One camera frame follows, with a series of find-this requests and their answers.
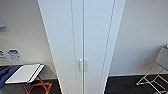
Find white door handle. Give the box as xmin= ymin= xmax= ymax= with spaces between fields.
xmin=83 ymin=58 xmax=89 ymax=73
xmin=78 ymin=58 xmax=83 ymax=73

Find white folding table orange legs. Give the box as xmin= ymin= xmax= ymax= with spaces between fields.
xmin=4 ymin=63 xmax=53 ymax=94

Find white folding chair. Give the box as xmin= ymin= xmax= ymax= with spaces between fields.
xmin=135 ymin=44 xmax=168 ymax=93

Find blue cloth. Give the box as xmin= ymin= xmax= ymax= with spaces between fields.
xmin=0 ymin=65 xmax=22 ymax=90

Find blue white wall sign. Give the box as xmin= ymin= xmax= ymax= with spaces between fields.
xmin=7 ymin=48 xmax=22 ymax=62

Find small white wall sign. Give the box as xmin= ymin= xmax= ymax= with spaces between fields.
xmin=0 ymin=49 xmax=7 ymax=62

